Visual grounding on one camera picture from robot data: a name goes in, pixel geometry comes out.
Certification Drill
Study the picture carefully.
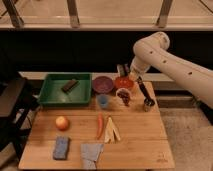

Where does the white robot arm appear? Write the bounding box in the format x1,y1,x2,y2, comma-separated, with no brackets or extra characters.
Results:
117,32,213,109

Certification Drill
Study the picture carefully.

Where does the blue sponge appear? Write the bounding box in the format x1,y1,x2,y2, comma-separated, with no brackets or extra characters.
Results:
53,136,70,160

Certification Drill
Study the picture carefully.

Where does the purple bowl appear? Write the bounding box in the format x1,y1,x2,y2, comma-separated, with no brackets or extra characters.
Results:
92,76,114,94

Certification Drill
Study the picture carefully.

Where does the blue plastic cup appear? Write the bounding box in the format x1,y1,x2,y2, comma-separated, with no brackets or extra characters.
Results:
96,94,109,109

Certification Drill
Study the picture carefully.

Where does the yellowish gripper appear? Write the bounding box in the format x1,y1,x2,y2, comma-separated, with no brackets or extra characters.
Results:
117,64,137,81

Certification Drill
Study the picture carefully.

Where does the grey folded cloth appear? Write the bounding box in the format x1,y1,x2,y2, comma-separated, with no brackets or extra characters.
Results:
81,143,104,170

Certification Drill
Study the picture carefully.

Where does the red bowl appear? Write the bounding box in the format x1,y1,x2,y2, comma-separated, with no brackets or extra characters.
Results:
114,77,134,90

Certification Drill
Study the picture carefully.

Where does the dark block in tray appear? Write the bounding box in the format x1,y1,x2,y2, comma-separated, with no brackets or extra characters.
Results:
61,79,78,92

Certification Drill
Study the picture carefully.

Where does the red chili pepper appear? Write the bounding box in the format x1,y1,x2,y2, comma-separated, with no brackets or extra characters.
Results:
97,114,104,139

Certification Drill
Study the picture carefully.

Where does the green plastic tray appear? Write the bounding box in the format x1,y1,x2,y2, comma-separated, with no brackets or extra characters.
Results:
38,73,92,107

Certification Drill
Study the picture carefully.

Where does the metal cup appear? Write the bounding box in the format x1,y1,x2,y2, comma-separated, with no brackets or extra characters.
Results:
143,99,155,112

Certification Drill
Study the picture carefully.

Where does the orange apple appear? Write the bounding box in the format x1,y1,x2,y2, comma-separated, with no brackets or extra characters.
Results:
55,116,69,131

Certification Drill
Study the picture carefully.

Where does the wooden cutting board table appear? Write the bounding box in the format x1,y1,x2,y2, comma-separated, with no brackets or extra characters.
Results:
19,86,175,170

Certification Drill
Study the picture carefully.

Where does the black side chair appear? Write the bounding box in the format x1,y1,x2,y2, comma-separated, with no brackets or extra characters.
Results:
0,53,39,158

